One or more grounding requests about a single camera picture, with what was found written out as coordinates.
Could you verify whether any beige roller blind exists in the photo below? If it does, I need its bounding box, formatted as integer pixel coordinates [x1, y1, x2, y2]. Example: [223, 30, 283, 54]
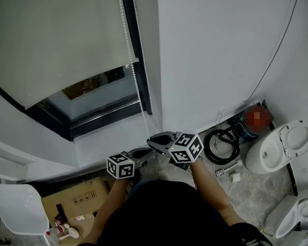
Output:
[0, 0, 139, 110]

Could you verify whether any closed brown cardboard box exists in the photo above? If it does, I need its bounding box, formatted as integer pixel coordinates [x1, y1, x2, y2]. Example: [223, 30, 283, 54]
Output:
[41, 177, 116, 246]

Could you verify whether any small bottle with red cap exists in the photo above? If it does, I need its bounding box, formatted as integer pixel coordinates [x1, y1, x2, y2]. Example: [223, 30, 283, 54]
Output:
[45, 224, 67, 237]

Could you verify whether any black window frame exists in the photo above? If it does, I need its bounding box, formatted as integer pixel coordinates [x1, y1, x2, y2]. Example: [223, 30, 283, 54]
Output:
[0, 0, 153, 142]

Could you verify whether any coiled black hose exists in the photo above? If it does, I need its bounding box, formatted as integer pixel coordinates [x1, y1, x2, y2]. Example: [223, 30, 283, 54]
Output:
[204, 128, 241, 166]

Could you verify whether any white plastic basin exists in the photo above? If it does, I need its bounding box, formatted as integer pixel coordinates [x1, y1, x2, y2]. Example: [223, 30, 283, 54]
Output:
[0, 183, 51, 237]

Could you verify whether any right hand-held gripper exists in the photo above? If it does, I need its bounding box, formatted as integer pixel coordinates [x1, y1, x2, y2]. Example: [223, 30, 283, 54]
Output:
[146, 131, 205, 170]

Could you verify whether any red topped vacuum cleaner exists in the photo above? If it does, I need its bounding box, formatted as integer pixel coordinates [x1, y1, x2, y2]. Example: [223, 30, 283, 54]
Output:
[237, 106, 272, 138]

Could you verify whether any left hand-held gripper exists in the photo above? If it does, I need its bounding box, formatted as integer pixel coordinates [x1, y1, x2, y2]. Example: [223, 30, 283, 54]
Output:
[106, 147, 155, 187]

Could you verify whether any white toilet with raised lid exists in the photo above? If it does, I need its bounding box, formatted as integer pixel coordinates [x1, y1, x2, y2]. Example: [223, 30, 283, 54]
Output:
[245, 119, 308, 174]

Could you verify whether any person's left forearm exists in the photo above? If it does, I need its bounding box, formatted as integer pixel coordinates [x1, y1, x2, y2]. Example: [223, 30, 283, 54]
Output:
[88, 178, 128, 243]

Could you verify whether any thin black wall cable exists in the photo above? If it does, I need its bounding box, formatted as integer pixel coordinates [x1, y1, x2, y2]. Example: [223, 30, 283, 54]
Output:
[243, 0, 302, 104]

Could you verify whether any person's black shirt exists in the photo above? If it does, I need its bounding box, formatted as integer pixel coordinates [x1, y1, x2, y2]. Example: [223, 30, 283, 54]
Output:
[76, 179, 274, 246]

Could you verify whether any white bead pull chain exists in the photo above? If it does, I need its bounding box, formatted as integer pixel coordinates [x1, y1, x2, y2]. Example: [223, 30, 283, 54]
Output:
[115, 0, 152, 141]

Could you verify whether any person's right forearm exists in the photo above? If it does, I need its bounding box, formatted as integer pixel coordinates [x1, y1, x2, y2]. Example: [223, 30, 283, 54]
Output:
[189, 160, 241, 228]

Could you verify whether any person's blue jeans leg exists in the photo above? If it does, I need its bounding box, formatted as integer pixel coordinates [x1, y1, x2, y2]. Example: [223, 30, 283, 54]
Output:
[129, 173, 167, 193]

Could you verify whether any white toilet with open seat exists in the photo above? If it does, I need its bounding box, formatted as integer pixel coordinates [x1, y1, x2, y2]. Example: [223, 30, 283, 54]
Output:
[264, 188, 308, 239]

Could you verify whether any white plastic rod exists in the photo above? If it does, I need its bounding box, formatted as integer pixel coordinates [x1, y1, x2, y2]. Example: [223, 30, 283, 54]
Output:
[223, 160, 243, 173]

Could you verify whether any white ladle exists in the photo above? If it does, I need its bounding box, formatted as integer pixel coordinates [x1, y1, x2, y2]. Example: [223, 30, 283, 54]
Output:
[58, 227, 80, 240]

